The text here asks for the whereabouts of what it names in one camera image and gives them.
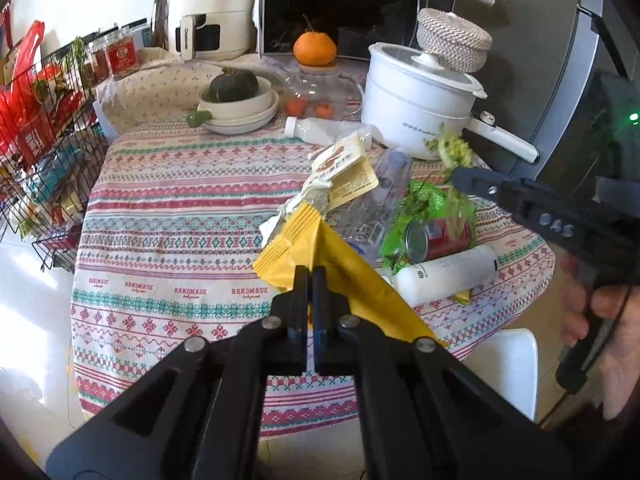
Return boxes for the green snack packet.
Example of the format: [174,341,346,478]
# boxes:
[377,179,478,267]

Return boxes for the grey refrigerator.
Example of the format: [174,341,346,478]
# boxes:
[480,0,640,202]

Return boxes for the green plant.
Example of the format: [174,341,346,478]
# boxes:
[69,36,92,70]

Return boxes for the black microwave oven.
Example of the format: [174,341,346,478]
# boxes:
[255,0,457,62]

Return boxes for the yellow snack packet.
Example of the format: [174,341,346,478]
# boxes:
[252,200,448,348]

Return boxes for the glass vase with twigs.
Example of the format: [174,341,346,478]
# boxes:
[149,0,182,52]

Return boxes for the black wire rack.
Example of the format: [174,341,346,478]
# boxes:
[0,35,110,272]

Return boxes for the large orange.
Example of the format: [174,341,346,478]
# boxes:
[292,30,337,67]

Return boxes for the small white plastic bottle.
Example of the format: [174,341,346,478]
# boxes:
[284,116,386,149]

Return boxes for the green vegetable scraps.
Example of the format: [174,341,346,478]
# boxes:
[424,121,477,171]

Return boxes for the glass jar with tomatoes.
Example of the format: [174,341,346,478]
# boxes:
[272,57,367,122]

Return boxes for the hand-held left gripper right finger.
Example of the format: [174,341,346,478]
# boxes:
[313,266,576,480]

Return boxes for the woven basket with lid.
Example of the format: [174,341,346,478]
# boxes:
[415,7,494,74]

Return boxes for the person's right hand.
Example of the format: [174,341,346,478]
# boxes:
[556,250,640,421]

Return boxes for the patterned striped tablecloth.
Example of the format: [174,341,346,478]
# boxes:
[70,120,558,439]

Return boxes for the dark green pumpkin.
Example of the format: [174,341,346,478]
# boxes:
[207,67,260,104]

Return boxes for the white ceramic bowl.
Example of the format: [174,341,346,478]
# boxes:
[197,78,275,117]

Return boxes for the red plastic bag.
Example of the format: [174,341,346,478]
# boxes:
[0,20,96,162]

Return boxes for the white bin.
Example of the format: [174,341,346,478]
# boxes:
[462,328,540,424]

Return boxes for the red drink can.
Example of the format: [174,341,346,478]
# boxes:
[404,219,474,264]

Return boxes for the white electric pot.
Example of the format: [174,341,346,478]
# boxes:
[360,42,541,164]

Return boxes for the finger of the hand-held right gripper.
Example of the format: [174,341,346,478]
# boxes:
[450,166,521,211]

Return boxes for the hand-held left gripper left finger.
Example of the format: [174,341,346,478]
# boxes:
[45,265,311,480]

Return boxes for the clear plastic bottle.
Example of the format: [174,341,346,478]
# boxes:
[332,147,414,256]

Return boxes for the large white plastic bottle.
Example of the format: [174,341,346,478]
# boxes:
[392,244,499,307]

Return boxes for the white air fryer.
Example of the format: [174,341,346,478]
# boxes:
[165,0,259,61]

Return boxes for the beige pouch with orange print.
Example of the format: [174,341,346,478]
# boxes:
[307,130,374,173]

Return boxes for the white wrapper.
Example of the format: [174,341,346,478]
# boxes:
[259,181,332,252]

